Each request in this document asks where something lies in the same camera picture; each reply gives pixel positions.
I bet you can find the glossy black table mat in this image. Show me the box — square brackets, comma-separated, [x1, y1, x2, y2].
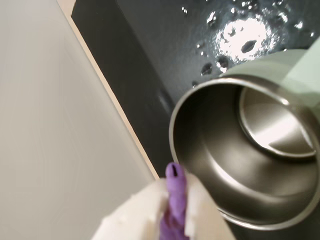
[70, 0, 320, 180]

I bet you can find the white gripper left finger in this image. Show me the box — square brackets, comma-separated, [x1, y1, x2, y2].
[91, 177, 171, 240]

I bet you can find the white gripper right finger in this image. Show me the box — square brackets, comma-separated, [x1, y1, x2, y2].
[184, 174, 236, 240]

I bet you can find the beige wooden board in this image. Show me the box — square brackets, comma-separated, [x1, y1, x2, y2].
[56, 0, 161, 181]

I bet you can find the steel mug with pale handle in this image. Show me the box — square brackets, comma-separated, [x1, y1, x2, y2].
[168, 48, 320, 240]

